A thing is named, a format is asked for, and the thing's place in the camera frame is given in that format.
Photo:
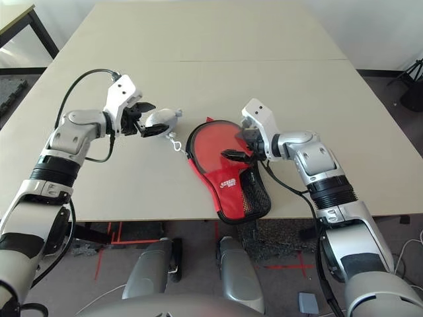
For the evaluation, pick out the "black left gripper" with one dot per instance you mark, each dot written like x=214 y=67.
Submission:
x=132 y=123

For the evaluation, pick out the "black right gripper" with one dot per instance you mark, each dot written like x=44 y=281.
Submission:
x=256 y=148

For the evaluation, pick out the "black and red paddle case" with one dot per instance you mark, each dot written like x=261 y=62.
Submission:
x=228 y=191

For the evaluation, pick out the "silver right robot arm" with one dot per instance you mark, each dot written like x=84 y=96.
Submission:
x=317 y=158

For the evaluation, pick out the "dark speckled foam floor mat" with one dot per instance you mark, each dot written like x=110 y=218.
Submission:
x=281 y=237

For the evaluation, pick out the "black table base foot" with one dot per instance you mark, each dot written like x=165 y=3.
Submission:
x=92 y=233
x=307 y=232

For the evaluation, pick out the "grey robot right leg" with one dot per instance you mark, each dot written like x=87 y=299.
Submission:
x=241 y=277

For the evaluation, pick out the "grey robot leg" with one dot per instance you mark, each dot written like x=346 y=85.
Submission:
x=241 y=277
x=148 y=270

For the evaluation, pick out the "black foam floor tile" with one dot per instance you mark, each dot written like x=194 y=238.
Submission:
x=10 y=92

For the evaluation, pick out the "grey robot left leg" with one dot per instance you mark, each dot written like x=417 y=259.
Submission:
x=148 y=270

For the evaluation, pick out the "side table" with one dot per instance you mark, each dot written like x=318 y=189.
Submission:
x=13 y=20

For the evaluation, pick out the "grey foot pedal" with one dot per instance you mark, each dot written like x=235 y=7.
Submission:
x=309 y=302

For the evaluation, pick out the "black bag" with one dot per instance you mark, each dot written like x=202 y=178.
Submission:
x=413 y=99

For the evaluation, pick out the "grey robot torso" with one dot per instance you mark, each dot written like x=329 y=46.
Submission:
x=172 y=307

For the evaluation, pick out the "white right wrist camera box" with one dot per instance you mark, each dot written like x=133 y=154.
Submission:
x=261 y=115

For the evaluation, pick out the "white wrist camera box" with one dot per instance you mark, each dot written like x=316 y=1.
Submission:
x=120 y=94
x=261 y=115

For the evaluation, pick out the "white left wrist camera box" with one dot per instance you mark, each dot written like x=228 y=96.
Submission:
x=120 y=94

